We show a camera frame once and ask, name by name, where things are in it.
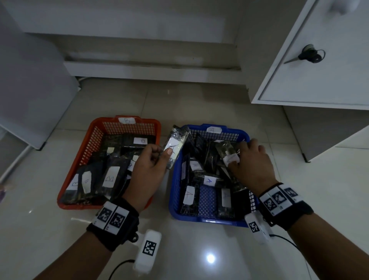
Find black camera cable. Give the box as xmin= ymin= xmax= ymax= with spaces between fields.
xmin=271 ymin=234 xmax=299 ymax=250
xmin=108 ymin=259 xmax=135 ymax=280

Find white wrist camera with marker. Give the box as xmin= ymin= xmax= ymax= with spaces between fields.
xmin=133 ymin=229 xmax=162 ymax=274
xmin=244 ymin=211 xmax=274 ymax=245

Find black wristband with marker tags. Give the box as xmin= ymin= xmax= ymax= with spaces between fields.
xmin=258 ymin=182 xmax=314 ymax=231
xmin=86 ymin=197 xmax=140 ymax=252

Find blue plastic basket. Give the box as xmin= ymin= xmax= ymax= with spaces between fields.
xmin=169 ymin=124 xmax=258 ymax=228

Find pile of black packets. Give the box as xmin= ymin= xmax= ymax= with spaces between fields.
xmin=61 ymin=134 xmax=157 ymax=205
xmin=180 ymin=133 xmax=251 ymax=218

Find person's right forearm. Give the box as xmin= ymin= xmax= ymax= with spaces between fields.
xmin=288 ymin=213 xmax=369 ymax=280

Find red plastic basket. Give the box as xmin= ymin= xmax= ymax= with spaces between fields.
xmin=57 ymin=115 xmax=162 ymax=210

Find white cabinet body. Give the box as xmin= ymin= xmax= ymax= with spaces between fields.
xmin=283 ymin=105 xmax=369 ymax=163

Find person's left forearm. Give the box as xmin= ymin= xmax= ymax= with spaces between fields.
xmin=33 ymin=231 xmax=113 ymax=280

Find person's right hand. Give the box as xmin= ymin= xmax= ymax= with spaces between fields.
xmin=228 ymin=138 xmax=279 ymax=197

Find white appliance cabinet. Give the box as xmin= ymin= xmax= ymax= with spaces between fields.
xmin=0 ymin=0 xmax=80 ymax=151

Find white cabinet door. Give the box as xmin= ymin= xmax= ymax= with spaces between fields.
xmin=251 ymin=0 xmax=369 ymax=111

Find white door knob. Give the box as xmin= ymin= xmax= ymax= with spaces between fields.
xmin=331 ymin=0 xmax=361 ymax=15

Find person's left hand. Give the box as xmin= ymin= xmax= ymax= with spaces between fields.
xmin=122 ymin=143 xmax=173 ymax=213

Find black labelled component packet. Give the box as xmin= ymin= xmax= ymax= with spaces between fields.
xmin=215 ymin=140 xmax=240 ymax=168
xmin=160 ymin=125 xmax=191 ymax=170

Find key with black head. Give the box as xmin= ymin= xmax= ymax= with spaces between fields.
xmin=284 ymin=44 xmax=326 ymax=64

